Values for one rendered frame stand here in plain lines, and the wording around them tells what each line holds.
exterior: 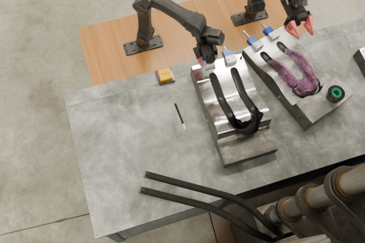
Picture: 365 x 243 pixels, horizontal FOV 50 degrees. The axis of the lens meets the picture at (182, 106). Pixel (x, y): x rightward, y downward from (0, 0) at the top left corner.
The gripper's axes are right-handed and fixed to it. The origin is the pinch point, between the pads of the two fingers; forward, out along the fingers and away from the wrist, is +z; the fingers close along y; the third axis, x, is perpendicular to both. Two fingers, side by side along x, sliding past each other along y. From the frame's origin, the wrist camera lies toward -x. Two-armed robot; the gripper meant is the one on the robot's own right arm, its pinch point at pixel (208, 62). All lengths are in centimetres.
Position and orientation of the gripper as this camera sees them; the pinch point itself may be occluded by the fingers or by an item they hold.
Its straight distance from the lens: 186.6
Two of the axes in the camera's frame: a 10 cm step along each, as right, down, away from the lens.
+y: 9.4, -3.4, -0.3
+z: 2.3, 5.8, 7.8
